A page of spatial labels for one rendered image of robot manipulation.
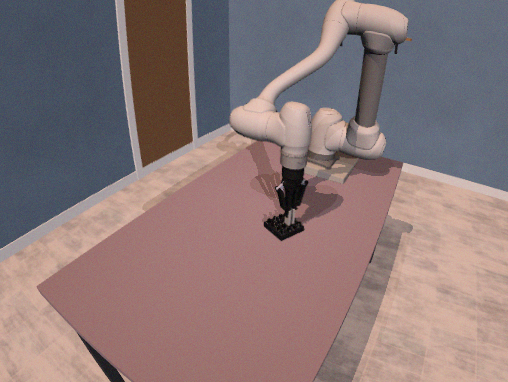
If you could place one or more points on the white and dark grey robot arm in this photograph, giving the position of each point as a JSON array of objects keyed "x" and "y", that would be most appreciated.
[{"x": 293, "y": 129}]

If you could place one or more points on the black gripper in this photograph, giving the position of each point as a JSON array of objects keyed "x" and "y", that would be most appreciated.
[{"x": 292, "y": 191}]

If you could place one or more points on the black knob box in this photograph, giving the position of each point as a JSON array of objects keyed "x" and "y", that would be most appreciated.
[{"x": 284, "y": 231}]

